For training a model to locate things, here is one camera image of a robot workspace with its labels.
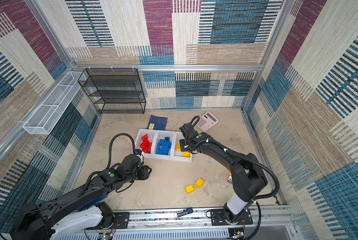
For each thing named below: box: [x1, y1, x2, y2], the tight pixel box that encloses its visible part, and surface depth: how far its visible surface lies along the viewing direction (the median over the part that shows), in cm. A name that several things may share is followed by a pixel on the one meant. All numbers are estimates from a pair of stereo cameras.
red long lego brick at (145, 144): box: [139, 140, 150, 149], surface depth 98 cm
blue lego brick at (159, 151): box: [156, 148, 165, 155], surface depth 96 cm
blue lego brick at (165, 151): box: [162, 148, 169, 155], surface depth 98 cm
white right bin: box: [171, 131, 193, 163], surface depth 94 cm
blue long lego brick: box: [157, 139, 165, 147], surface depth 102 cm
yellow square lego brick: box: [182, 151, 191, 158], surface depth 94 cm
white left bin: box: [134, 128, 158, 159], surface depth 99 cm
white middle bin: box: [153, 130, 176, 160], surface depth 98 cm
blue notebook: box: [147, 114, 168, 131], surface depth 114 cm
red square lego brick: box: [141, 133, 149, 142], surface depth 102 cm
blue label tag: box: [176, 207, 194, 218], surface depth 76 cm
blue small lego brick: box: [164, 140, 172, 149], surface depth 100 cm
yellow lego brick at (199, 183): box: [195, 178, 204, 189], surface depth 85 cm
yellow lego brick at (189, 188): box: [185, 184, 195, 195], surface depth 83 cm
